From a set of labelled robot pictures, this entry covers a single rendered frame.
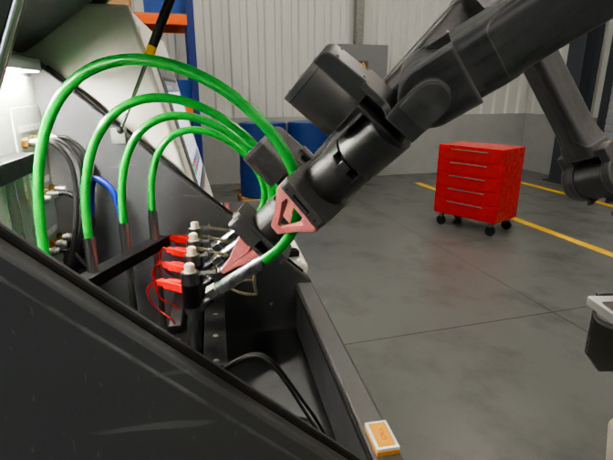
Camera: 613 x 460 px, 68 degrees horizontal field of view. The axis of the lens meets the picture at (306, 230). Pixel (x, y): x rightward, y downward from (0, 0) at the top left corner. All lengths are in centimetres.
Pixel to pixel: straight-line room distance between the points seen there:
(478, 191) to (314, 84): 444
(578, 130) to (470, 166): 393
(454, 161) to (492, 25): 452
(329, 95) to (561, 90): 57
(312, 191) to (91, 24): 68
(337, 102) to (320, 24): 708
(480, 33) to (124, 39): 77
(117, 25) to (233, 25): 621
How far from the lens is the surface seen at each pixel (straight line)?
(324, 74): 45
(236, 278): 61
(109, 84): 105
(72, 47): 107
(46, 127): 69
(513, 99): 923
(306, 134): 552
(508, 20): 43
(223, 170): 723
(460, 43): 43
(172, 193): 102
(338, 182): 49
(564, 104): 93
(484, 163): 478
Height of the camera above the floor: 139
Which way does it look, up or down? 17 degrees down
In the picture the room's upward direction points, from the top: straight up
